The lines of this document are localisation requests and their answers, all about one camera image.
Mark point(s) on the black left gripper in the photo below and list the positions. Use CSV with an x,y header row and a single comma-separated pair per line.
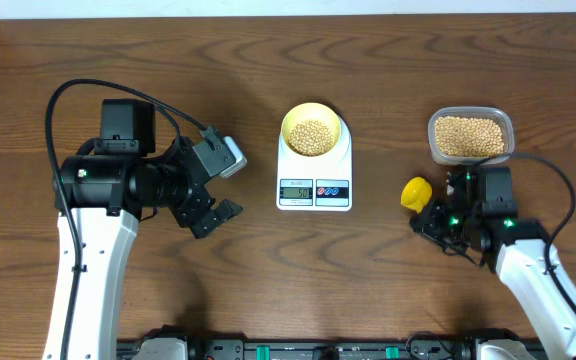
x,y
189,211

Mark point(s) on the soybeans in container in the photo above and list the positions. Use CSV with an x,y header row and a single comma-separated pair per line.
x,y
468,137

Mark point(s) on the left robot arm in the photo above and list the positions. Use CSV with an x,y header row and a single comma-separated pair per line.
x,y
101,194

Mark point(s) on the yellow plastic bowl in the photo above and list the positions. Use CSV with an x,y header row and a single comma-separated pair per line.
x,y
314,111

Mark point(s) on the soybeans in bowl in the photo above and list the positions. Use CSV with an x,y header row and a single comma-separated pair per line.
x,y
311,138

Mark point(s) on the white digital kitchen scale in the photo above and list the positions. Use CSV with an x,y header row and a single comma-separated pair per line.
x,y
321,183

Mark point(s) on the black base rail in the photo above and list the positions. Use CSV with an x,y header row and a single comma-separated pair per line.
x,y
171,342

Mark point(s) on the clear plastic container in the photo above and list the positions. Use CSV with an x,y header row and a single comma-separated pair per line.
x,y
498,116

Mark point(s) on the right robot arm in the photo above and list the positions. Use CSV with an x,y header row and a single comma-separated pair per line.
x,y
480,214

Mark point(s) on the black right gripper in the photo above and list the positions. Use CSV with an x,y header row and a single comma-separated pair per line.
x,y
426,224

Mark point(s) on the yellow measuring scoop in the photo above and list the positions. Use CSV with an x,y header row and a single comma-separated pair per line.
x,y
416,194

